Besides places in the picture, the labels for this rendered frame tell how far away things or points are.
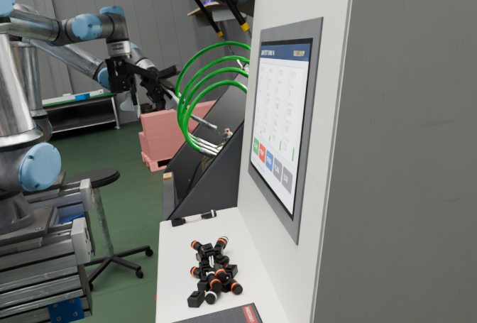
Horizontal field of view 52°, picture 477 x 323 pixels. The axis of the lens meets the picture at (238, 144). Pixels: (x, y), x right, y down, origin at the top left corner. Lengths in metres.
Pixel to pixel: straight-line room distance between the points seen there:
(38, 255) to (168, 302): 0.56
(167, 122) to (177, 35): 5.36
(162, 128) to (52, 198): 4.29
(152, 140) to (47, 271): 4.75
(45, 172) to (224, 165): 0.46
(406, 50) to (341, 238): 0.26
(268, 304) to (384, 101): 0.42
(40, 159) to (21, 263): 0.31
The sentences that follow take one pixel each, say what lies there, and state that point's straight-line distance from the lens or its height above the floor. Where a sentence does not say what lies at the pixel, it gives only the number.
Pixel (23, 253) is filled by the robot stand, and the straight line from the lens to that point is 1.44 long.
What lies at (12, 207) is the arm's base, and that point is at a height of 1.10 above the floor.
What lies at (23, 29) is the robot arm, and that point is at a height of 1.55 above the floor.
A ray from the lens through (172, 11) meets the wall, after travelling 11.30.
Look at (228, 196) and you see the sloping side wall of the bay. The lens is 1.37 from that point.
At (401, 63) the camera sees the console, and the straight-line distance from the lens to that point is 0.67.
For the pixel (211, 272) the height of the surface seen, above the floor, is 1.01.
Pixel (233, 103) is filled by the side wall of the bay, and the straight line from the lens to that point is 1.99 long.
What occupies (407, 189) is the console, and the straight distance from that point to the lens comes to 0.71.
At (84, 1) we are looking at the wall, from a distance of 11.22.
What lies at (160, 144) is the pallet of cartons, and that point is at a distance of 6.13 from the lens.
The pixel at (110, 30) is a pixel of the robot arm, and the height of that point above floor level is 1.52.
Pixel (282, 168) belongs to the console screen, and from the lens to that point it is 0.87.
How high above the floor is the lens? 1.43
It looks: 12 degrees down
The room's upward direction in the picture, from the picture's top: 9 degrees counter-clockwise
